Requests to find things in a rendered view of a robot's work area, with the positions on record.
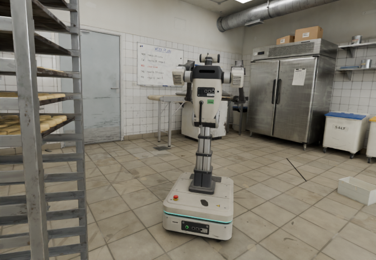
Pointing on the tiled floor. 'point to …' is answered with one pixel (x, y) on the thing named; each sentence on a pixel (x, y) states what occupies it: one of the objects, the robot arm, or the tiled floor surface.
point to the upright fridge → (291, 90)
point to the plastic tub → (357, 190)
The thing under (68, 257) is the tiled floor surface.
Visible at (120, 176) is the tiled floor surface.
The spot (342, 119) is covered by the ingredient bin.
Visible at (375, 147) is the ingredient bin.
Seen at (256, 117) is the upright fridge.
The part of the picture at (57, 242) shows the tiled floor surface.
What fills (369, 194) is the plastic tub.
